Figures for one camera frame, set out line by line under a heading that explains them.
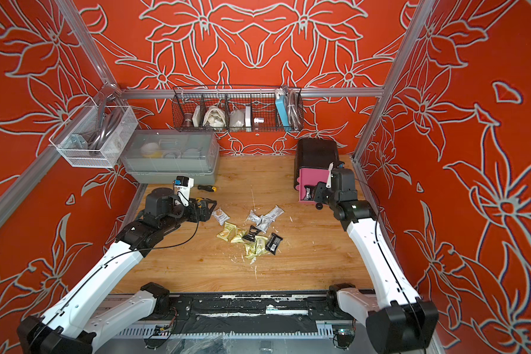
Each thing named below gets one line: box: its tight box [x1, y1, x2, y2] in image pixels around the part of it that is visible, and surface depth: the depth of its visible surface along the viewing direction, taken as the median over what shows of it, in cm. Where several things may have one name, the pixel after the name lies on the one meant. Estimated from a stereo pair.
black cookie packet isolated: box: [303, 185, 315, 201], surface depth 91 cm
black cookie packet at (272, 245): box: [264, 232, 284, 256], surface depth 88 cm
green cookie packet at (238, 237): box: [230, 228, 248, 244], surface depth 89 cm
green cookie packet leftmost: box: [216, 221, 237, 242], surface depth 92 cm
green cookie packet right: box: [254, 235, 269, 256], surface depth 87 cm
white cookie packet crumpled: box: [245, 209, 262, 226], surface depth 95 cm
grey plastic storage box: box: [120, 129, 221, 186], surface depth 100 cm
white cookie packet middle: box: [256, 215, 272, 234], surface depth 94 cm
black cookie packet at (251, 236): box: [241, 224, 262, 242], surface depth 89 cm
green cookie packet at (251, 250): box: [244, 241, 258, 259], surface depth 87 cm
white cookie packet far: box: [265, 205, 285, 222], surface depth 97 cm
